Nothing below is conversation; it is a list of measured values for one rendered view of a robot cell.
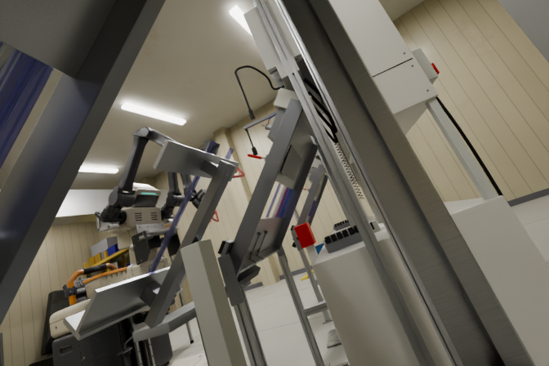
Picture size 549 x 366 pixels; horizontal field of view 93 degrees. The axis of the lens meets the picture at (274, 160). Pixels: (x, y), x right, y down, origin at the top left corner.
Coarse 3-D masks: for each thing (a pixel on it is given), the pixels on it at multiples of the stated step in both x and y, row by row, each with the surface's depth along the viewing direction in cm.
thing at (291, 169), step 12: (300, 120) 121; (300, 132) 129; (300, 144) 137; (312, 144) 168; (288, 156) 109; (300, 156) 147; (288, 168) 116; (300, 168) 158; (276, 180) 118; (288, 180) 140
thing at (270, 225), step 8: (264, 224) 124; (272, 224) 139; (280, 224) 159; (256, 232) 116; (264, 232) 128; (272, 232) 146; (264, 240) 134; (272, 240) 153; (248, 248) 113; (256, 248) 125; (264, 248) 141; (248, 256) 118
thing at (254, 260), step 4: (272, 248) 154; (276, 248) 158; (260, 252) 135; (264, 252) 138; (268, 252) 141; (272, 252) 145; (252, 256) 124; (256, 256) 126; (260, 256) 129; (264, 256) 132; (268, 256) 137; (244, 260) 113; (248, 260) 115; (252, 260) 118; (256, 260) 120; (260, 260) 123; (244, 264) 108; (248, 264) 110; (252, 264) 113; (244, 268) 103; (240, 272) 99
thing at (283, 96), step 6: (282, 90) 109; (288, 90) 108; (276, 96) 109; (282, 96) 108; (288, 96) 108; (294, 96) 107; (276, 102) 108; (282, 102) 108; (288, 102) 107; (312, 102) 111; (276, 108) 112; (282, 108) 109; (306, 120) 126; (306, 126) 136; (312, 132) 144
